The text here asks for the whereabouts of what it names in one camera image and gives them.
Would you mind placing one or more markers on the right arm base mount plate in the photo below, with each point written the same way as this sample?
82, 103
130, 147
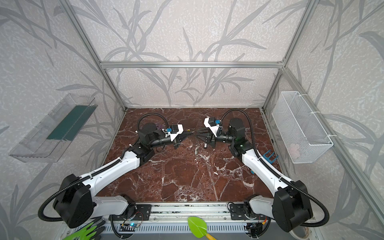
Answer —
241, 212

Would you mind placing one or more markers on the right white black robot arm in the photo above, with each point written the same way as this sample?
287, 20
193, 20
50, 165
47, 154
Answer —
289, 207

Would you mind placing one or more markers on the tape roll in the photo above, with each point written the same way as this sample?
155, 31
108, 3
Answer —
301, 233

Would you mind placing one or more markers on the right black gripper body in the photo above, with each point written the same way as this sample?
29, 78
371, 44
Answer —
208, 139

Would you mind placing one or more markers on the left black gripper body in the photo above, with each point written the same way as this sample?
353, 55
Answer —
175, 139

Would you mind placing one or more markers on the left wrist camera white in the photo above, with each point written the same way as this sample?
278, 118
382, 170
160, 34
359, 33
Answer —
173, 131

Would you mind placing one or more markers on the blue toy rake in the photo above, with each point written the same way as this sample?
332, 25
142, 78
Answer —
270, 157

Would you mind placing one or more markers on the green black work glove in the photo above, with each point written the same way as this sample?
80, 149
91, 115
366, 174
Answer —
91, 231

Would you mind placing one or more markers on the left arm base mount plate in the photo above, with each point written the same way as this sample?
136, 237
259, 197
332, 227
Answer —
140, 212

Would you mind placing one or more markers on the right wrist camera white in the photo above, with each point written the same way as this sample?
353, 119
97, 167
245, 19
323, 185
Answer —
214, 125

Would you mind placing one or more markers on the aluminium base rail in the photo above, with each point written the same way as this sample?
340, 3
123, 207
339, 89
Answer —
172, 218

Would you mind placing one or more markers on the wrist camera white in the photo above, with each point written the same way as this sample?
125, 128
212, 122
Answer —
214, 125
173, 131

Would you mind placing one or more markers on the white wire mesh basket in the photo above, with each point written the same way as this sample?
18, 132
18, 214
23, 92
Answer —
298, 124

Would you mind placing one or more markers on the clear plastic wall tray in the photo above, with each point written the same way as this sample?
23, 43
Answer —
48, 141

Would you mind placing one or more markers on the green toy shovel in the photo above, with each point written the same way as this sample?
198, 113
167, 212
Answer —
199, 228

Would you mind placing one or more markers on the pink object in basket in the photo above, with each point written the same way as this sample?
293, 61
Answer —
294, 151

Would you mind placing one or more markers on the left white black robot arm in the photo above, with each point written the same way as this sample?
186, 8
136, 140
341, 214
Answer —
79, 201

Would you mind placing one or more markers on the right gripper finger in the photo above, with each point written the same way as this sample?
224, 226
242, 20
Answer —
203, 131
203, 137

